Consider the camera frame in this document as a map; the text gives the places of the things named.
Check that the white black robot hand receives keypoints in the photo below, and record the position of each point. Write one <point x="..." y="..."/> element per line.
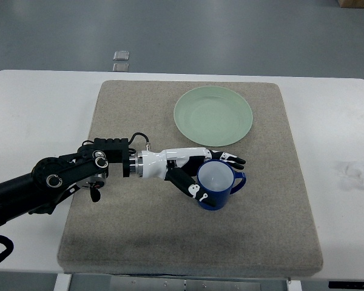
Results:
<point x="180" y="167"/>

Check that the blue mug white inside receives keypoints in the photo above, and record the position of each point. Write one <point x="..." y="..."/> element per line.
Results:
<point x="219" y="181"/>

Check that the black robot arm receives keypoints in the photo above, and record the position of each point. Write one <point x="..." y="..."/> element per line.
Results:
<point x="53" y="179"/>

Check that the light green plate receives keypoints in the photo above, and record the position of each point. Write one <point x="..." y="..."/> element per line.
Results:
<point x="213" y="116"/>

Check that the lower floor socket plate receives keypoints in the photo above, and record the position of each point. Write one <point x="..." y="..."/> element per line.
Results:
<point x="120" y="67"/>

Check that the floor socket plate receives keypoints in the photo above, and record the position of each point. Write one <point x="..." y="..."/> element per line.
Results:
<point x="120" y="67"/>
<point x="121" y="55"/>

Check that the upper floor socket plate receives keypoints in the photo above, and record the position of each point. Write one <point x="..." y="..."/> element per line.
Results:
<point x="121" y="55"/>

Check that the beige fabric mat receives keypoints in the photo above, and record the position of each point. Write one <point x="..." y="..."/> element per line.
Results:
<point x="148" y="227"/>

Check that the black table control panel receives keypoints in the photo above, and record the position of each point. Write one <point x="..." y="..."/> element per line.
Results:
<point x="348" y="285"/>

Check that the cardboard box corner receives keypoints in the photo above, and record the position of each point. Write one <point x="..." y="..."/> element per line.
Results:
<point x="351" y="3"/>

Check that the metal table frame bracket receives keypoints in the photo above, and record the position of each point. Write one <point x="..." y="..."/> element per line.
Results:
<point x="138" y="283"/>

